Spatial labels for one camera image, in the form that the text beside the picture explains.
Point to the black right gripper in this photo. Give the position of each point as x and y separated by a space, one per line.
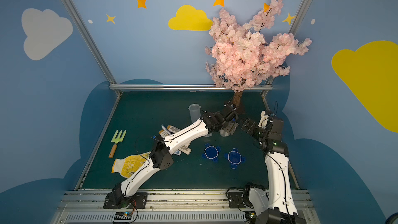
250 127

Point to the blue container lid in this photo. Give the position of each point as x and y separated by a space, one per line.
234 158
211 153

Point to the white orange-cap lotion bottle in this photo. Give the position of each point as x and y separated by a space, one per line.
173 129

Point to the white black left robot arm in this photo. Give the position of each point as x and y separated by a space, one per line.
160 157

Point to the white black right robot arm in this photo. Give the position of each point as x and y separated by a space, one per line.
278 207

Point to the pink artificial blossom tree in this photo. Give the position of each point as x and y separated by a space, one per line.
244 58

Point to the yellow white work glove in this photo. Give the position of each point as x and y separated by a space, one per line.
129 165

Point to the green plastic garden fork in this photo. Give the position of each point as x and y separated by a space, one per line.
117 138

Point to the left small circuit board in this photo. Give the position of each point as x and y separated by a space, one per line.
123 217

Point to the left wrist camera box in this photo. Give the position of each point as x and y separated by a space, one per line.
229 113

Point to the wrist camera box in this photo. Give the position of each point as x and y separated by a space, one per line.
229 113
266 118

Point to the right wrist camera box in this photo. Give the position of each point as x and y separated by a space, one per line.
266 118

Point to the dark metal tree base plate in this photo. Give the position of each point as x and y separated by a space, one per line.
241 110

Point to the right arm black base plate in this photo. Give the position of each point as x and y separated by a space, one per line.
236 199

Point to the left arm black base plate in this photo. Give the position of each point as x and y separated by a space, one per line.
140 199

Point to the horizontal aluminium back rail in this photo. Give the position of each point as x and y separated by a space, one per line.
151 87

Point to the left aluminium corner post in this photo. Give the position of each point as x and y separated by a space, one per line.
83 30

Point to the aluminium corner post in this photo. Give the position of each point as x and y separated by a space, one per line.
83 30
300 15

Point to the right aluminium corner post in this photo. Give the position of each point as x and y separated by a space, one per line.
300 15

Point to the front aluminium rail frame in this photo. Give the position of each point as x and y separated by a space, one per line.
175 206

